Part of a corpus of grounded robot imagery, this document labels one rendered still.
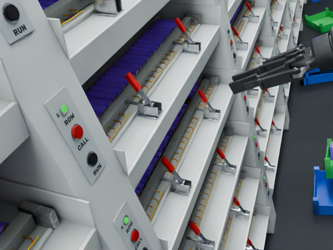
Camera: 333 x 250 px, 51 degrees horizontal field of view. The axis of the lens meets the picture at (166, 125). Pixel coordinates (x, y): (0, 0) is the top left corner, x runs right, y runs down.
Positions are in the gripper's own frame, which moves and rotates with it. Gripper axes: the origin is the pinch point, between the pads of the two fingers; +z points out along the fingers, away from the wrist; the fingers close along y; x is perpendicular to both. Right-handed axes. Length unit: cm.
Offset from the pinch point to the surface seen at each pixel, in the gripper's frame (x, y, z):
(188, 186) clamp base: -5.7, -27.5, 10.3
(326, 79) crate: -78, 136, 7
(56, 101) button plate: 27, -48, 2
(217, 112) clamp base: -6.3, 0.8, 11.1
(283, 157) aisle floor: -75, 64, 26
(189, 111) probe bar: -1.9, -2.4, 16.7
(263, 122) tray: -44, 52, 22
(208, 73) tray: -1.5, 17.7, 16.4
